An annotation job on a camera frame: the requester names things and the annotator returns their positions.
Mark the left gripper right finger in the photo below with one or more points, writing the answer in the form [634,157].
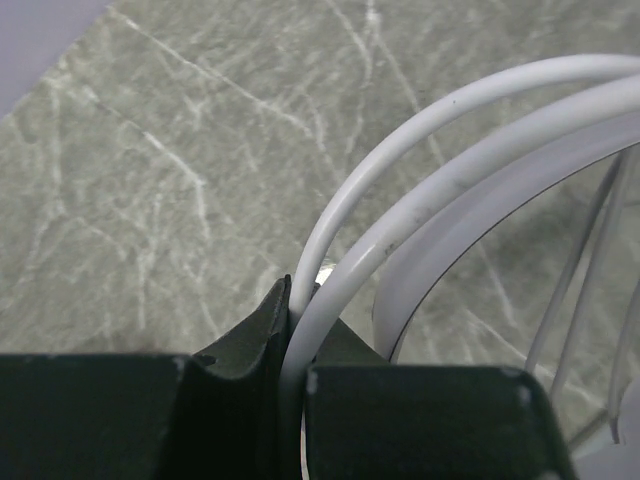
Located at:
[366,418]

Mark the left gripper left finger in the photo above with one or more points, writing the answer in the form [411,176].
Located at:
[208,415]

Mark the white headphones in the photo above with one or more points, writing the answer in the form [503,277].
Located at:
[313,312]

